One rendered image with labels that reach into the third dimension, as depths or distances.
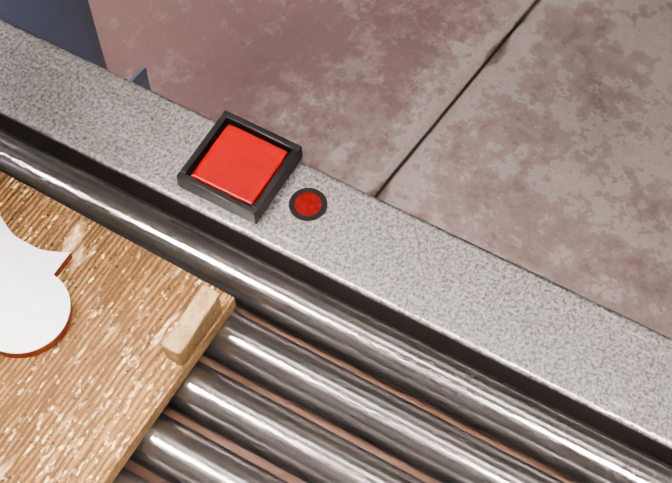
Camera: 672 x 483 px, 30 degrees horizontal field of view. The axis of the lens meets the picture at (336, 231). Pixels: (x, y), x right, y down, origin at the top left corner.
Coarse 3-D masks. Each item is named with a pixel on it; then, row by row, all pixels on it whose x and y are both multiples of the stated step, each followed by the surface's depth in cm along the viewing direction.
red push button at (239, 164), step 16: (224, 144) 105; (240, 144) 105; (256, 144) 105; (272, 144) 105; (208, 160) 104; (224, 160) 104; (240, 160) 104; (256, 160) 104; (272, 160) 104; (192, 176) 103; (208, 176) 103; (224, 176) 103; (240, 176) 103; (256, 176) 103; (272, 176) 103; (224, 192) 102; (240, 192) 102; (256, 192) 102
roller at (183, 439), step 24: (168, 432) 93; (192, 432) 94; (144, 456) 93; (168, 456) 92; (192, 456) 92; (216, 456) 92; (240, 456) 93; (168, 480) 93; (192, 480) 92; (216, 480) 91; (240, 480) 91; (264, 480) 91
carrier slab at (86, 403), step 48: (0, 192) 102; (48, 240) 99; (96, 240) 99; (96, 288) 97; (144, 288) 97; (192, 288) 97; (96, 336) 95; (144, 336) 95; (0, 384) 93; (48, 384) 93; (96, 384) 93; (144, 384) 93; (0, 432) 91; (48, 432) 91; (96, 432) 91; (144, 432) 92; (0, 480) 90; (48, 480) 90; (96, 480) 90
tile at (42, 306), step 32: (0, 224) 99; (0, 256) 98; (32, 256) 98; (64, 256) 98; (0, 288) 96; (32, 288) 96; (64, 288) 96; (0, 320) 95; (32, 320) 95; (64, 320) 95; (0, 352) 94; (32, 352) 94
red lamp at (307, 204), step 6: (300, 198) 103; (306, 198) 103; (312, 198) 103; (318, 198) 103; (300, 204) 103; (306, 204) 103; (312, 204) 103; (318, 204) 103; (300, 210) 103; (306, 210) 103; (312, 210) 103; (318, 210) 103
